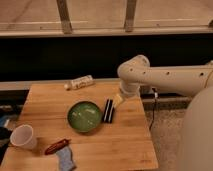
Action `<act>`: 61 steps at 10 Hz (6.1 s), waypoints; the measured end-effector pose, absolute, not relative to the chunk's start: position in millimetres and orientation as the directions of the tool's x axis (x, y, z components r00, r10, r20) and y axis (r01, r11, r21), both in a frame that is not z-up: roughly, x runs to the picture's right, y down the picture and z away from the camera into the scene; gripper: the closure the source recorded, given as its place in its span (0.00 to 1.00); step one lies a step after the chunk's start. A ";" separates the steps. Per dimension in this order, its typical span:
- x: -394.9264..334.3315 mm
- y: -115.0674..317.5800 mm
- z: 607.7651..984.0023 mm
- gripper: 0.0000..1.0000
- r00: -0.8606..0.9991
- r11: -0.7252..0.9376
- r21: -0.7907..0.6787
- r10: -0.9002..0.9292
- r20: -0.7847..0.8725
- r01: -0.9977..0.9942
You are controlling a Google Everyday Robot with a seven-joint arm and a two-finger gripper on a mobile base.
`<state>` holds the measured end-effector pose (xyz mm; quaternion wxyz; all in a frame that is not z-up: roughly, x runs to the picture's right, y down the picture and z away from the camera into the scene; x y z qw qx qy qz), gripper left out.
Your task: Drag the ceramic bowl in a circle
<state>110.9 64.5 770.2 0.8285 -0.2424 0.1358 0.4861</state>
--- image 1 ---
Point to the cream tool tip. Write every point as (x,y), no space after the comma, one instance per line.
(117,100)

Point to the black striped block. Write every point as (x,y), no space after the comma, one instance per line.
(108,111)

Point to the green ceramic bowl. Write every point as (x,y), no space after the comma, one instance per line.
(84,116)

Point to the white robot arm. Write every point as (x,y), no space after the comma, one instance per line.
(195,152)

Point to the white tube bottle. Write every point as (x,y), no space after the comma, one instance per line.
(80,82)

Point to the blue grey sponge cloth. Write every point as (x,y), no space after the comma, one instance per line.
(66,162)

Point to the red brown sausage toy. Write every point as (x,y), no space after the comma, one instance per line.
(56,146)

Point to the white paper cup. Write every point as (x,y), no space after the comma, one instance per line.
(23,137)

